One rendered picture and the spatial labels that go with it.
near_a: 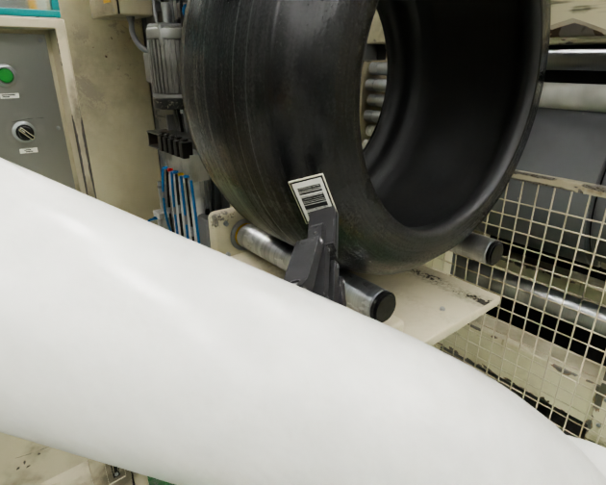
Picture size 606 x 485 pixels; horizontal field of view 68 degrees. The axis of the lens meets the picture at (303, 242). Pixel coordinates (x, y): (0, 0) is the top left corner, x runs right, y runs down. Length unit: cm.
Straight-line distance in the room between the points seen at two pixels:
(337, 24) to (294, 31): 4
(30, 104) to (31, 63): 7
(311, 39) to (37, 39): 65
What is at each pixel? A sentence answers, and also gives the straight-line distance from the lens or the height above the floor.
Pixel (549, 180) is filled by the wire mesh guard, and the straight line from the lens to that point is 95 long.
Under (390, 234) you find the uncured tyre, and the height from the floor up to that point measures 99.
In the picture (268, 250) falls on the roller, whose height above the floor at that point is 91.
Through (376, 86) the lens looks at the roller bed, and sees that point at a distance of 115.
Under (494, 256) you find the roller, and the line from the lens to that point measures 81.
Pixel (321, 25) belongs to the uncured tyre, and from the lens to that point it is 47.
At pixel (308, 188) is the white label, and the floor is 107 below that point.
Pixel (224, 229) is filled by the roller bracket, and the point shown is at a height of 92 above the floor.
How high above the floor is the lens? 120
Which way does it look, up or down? 22 degrees down
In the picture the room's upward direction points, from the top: straight up
